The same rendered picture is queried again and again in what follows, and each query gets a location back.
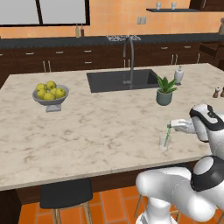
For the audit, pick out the pale green bottle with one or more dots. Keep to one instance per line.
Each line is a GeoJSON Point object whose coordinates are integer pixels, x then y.
{"type": "Point", "coordinates": [77, 31]}

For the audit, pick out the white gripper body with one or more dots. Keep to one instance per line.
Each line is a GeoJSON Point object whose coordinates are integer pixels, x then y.
{"type": "Point", "coordinates": [183, 126]}

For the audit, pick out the dark framed window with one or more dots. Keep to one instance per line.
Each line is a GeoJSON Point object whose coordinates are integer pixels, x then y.
{"type": "Point", "coordinates": [43, 11]}

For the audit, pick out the green striped straw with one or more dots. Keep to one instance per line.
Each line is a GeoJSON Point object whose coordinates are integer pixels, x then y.
{"type": "Point", "coordinates": [167, 137]}

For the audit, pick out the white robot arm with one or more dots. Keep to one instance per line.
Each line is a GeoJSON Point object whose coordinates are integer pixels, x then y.
{"type": "Point", "coordinates": [172, 189]}

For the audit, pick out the grey pedestal fruit bowl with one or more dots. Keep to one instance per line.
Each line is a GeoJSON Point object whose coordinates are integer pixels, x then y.
{"type": "Point", "coordinates": [53, 102]}

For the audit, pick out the dark grey sink basin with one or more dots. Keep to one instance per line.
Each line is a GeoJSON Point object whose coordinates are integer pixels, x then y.
{"type": "Point", "coordinates": [116, 80]}

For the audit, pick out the grey arched tap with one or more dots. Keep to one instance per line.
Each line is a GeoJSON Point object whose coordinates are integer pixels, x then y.
{"type": "Point", "coordinates": [131, 58]}

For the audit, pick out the green plant in grey pot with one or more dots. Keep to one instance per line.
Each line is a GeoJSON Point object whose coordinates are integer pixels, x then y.
{"type": "Point", "coordinates": [164, 94]}

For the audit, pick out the yellow-green apple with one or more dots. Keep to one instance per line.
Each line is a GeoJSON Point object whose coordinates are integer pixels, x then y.
{"type": "Point", "coordinates": [49, 96]}
{"type": "Point", "coordinates": [53, 91]}
{"type": "Point", "coordinates": [51, 85]}
{"type": "Point", "coordinates": [41, 87]}
{"type": "Point", "coordinates": [60, 92]}
{"type": "Point", "coordinates": [41, 93]}

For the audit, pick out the grey wall outlet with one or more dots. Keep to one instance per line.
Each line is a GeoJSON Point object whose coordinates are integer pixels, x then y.
{"type": "Point", "coordinates": [141, 20]}

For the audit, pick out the white cup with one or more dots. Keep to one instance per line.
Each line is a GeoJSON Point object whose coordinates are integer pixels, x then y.
{"type": "Point", "coordinates": [158, 5]}
{"type": "Point", "coordinates": [173, 5]}

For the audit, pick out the dark brown bottle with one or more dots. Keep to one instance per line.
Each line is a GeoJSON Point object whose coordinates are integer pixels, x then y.
{"type": "Point", "coordinates": [82, 31]}

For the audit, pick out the white soap dispenser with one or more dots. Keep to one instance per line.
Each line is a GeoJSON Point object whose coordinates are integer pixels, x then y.
{"type": "Point", "coordinates": [178, 75]}

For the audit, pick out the dark wooden wall cabinet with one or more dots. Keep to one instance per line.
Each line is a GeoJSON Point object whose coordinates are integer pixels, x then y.
{"type": "Point", "coordinates": [208, 4]}

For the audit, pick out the dark wall shelf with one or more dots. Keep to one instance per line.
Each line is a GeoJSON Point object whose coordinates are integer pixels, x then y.
{"type": "Point", "coordinates": [172, 10]}

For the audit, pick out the dark wooden cupboard run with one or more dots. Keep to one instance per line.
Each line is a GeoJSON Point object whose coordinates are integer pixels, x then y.
{"type": "Point", "coordinates": [73, 59]}

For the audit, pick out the tan jar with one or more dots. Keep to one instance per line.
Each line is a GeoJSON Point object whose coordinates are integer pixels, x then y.
{"type": "Point", "coordinates": [222, 27]}

